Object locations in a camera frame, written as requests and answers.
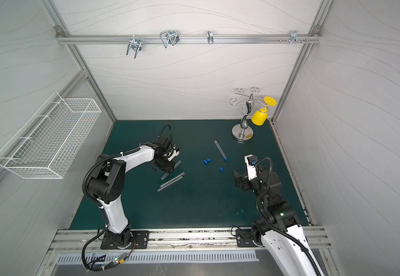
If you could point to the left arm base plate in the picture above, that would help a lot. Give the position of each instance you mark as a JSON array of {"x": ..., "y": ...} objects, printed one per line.
[{"x": 139, "y": 239}]

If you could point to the white wire basket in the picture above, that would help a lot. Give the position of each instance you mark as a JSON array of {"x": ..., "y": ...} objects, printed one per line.
[{"x": 45, "y": 147}]

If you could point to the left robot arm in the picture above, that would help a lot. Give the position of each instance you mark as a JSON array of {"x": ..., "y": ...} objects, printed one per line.
[{"x": 103, "y": 185}]

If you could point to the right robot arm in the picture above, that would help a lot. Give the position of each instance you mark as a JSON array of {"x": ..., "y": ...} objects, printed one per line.
[{"x": 279, "y": 229}]

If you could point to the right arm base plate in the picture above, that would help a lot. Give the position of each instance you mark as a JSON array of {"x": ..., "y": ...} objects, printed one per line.
[{"x": 247, "y": 238}]

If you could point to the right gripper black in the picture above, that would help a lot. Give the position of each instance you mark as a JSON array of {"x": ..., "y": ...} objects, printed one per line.
[{"x": 243, "y": 181}]

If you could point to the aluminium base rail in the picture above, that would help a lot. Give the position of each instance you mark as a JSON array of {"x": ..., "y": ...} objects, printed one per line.
[{"x": 160, "y": 239}]

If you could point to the clear test tube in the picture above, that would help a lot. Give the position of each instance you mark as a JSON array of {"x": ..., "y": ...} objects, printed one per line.
[
  {"x": 168, "y": 173},
  {"x": 178, "y": 177},
  {"x": 220, "y": 149},
  {"x": 162, "y": 188}
]

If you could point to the green table mat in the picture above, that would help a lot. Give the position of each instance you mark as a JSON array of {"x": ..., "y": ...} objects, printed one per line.
[{"x": 205, "y": 197}]

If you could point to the white slotted cable duct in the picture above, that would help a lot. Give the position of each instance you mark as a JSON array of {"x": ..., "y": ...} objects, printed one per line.
[{"x": 167, "y": 257}]

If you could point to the metal clamp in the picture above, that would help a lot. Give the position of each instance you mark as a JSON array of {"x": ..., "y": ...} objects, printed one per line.
[
  {"x": 135, "y": 46},
  {"x": 294, "y": 39},
  {"x": 169, "y": 37},
  {"x": 210, "y": 37}
]

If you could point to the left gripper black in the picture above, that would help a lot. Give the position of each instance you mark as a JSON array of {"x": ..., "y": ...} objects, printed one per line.
[{"x": 167, "y": 164}]

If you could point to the aluminium crossbar rail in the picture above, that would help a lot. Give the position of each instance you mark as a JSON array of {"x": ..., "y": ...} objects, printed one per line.
[{"x": 189, "y": 39}]

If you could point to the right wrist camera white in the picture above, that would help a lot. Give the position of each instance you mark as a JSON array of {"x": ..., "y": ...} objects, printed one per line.
[{"x": 251, "y": 161}]

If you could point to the chrome cup holder stand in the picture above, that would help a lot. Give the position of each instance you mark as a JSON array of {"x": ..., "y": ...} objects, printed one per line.
[{"x": 242, "y": 132}]

